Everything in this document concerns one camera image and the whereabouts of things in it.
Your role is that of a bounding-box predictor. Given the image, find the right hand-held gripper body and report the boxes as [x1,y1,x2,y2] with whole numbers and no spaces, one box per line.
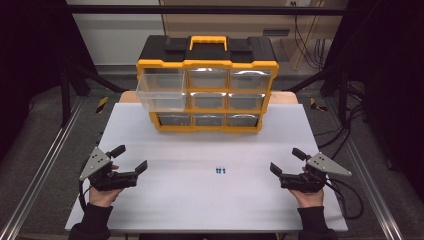
[279,151,353,194]

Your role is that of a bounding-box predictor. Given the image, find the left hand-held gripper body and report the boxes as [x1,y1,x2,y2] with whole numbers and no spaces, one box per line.
[79,146,139,192]

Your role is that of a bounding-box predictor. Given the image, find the clear plastic parts drawer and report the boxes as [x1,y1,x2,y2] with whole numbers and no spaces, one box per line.
[135,72,188,113]

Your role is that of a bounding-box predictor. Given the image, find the yellow and black organizer case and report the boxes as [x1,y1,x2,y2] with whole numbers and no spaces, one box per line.
[135,35,280,134]

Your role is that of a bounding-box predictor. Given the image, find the person's left hand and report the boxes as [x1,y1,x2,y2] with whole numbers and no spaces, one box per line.
[87,185,123,208]

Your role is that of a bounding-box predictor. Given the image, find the person's right hand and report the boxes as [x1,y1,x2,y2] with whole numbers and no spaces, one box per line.
[288,186,326,210]

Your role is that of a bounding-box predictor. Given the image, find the yellow black hazard tape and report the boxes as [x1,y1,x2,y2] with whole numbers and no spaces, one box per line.
[309,97,329,113]
[95,96,110,115]

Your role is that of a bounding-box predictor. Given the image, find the set of clear organizer drawers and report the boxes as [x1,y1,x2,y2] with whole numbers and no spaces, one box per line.
[156,67,273,128]

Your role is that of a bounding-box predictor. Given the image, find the black metal stand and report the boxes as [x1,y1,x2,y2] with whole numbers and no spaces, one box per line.
[59,62,129,128]
[285,65,352,125]

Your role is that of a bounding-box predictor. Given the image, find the dark curtain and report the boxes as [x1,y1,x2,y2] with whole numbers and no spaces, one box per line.
[324,0,424,201]
[0,0,98,161]

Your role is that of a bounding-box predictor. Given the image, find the light wooden desk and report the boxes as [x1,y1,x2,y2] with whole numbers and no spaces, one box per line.
[161,0,350,72]

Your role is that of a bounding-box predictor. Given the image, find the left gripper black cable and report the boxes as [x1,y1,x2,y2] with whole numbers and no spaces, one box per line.
[77,179,94,214]

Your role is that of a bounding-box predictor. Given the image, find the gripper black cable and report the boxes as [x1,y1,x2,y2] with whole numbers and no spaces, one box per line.
[77,179,94,214]
[326,177,365,221]

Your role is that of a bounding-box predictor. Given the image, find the aluminium frame rail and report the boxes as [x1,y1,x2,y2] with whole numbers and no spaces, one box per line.
[0,96,85,240]
[323,99,405,240]

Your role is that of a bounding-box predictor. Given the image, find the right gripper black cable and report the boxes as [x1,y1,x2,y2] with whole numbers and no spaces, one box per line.
[326,177,365,221]

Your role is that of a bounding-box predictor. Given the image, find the black floor cables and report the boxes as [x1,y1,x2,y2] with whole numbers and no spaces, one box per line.
[314,79,369,162]

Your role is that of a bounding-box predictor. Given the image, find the hanging black cables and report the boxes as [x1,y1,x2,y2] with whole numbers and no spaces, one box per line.
[292,13,334,72]

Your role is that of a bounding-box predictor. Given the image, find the black horizontal frame bar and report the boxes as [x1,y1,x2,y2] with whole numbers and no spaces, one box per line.
[65,4,354,16]

